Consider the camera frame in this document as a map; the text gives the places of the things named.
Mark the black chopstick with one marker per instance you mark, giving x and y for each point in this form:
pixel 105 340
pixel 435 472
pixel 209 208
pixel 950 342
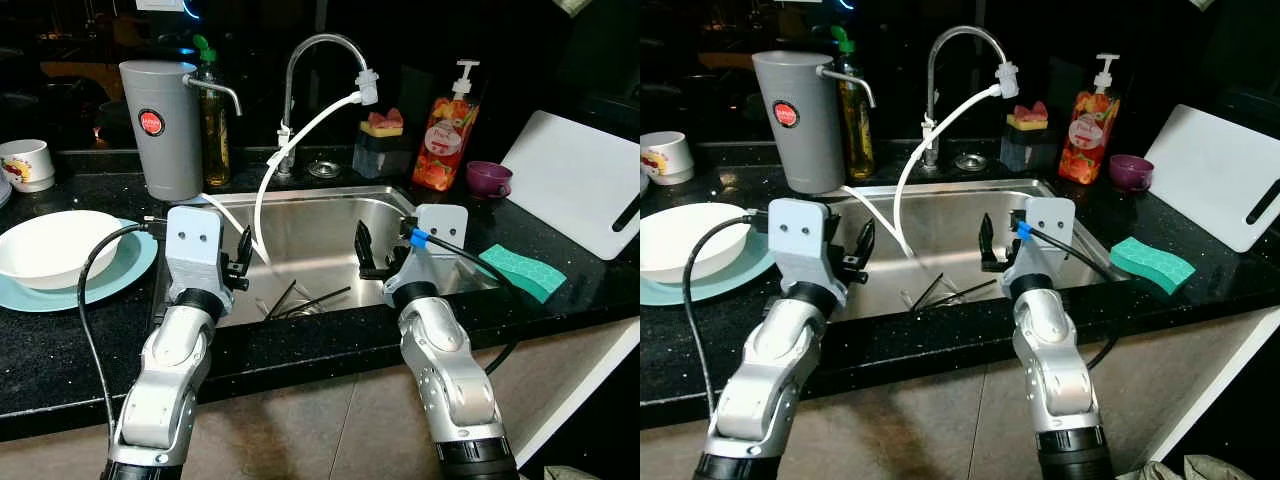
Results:
pixel 962 294
pixel 318 301
pixel 281 299
pixel 926 293

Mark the green hanging cloth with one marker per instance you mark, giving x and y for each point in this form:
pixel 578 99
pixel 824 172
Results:
pixel 572 5
pixel 1200 4

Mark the green sponge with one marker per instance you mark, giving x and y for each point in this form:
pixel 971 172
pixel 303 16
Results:
pixel 1150 262
pixel 520 270

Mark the white printed mug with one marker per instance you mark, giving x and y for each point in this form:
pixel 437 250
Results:
pixel 27 165
pixel 668 158

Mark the green capped oil bottle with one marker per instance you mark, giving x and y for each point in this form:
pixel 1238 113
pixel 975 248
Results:
pixel 215 150
pixel 858 140

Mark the teal plate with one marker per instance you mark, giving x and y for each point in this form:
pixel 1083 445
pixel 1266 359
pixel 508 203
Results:
pixel 700 293
pixel 120 278

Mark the purple cup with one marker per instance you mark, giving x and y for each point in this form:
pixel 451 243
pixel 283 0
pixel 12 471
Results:
pixel 1130 174
pixel 487 180

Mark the black sponge holder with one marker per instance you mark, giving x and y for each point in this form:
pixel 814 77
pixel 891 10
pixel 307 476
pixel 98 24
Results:
pixel 1027 148
pixel 380 155

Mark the stainless steel sink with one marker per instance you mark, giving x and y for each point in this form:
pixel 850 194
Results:
pixel 960 225
pixel 310 230

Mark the yellow and red sponge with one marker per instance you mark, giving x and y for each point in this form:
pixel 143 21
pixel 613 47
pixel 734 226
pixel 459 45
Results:
pixel 383 127
pixel 1028 120

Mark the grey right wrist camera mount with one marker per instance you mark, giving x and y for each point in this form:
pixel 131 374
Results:
pixel 440 225
pixel 1050 218

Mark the white faucet diverter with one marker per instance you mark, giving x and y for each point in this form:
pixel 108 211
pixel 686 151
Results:
pixel 367 87
pixel 1008 80

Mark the orange pump soap bottle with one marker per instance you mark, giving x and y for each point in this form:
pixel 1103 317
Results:
pixel 442 150
pixel 1085 145

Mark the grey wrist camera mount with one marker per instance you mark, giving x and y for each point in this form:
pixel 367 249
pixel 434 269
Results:
pixel 1050 218
pixel 192 250
pixel 440 225
pixel 800 240

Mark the white bowl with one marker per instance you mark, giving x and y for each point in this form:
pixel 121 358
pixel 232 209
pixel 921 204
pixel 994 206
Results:
pixel 690 240
pixel 55 245

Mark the olive fabric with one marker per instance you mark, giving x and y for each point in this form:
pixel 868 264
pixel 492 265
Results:
pixel 1210 470
pixel 575 474

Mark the blue tape wrap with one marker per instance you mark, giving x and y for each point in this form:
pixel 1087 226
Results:
pixel 1022 230
pixel 420 238

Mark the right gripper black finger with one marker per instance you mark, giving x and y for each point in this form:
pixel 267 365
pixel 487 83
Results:
pixel 987 237
pixel 363 242

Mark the white cutting board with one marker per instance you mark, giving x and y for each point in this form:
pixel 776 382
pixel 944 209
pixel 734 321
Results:
pixel 1210 175
pixel 570 180

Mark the grey water filter canister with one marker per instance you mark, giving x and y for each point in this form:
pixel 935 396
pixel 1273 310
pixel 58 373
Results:
pixel 795 150
pixel 160 160

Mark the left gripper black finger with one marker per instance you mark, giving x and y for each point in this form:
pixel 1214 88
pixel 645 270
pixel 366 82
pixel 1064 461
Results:
pixel 243 243
pixel 865 240
pixel 832 233

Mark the white wall socket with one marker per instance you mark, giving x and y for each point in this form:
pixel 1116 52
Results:
pixel 160 4

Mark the round metal countertop cap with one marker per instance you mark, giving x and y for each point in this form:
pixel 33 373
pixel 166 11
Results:
pixel 324 169
pixel 970 161

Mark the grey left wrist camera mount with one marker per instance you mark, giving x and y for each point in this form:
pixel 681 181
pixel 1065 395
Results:
pixel 800 240
pixel 192 250

